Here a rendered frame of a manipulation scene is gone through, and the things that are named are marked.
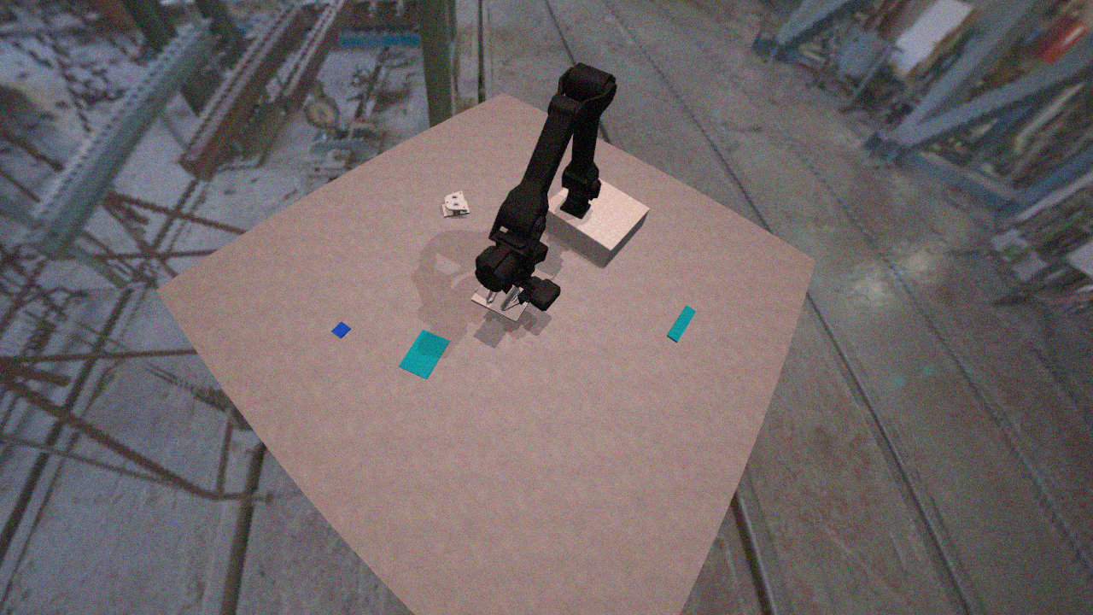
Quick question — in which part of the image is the teal rectangular block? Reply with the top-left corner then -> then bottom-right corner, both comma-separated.
667,306 -> 696,343

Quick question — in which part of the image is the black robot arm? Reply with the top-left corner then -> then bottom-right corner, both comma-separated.
475,62 -> 618,292

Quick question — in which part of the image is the teal flat plate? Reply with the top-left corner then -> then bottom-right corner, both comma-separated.
399,330 -> 449,379

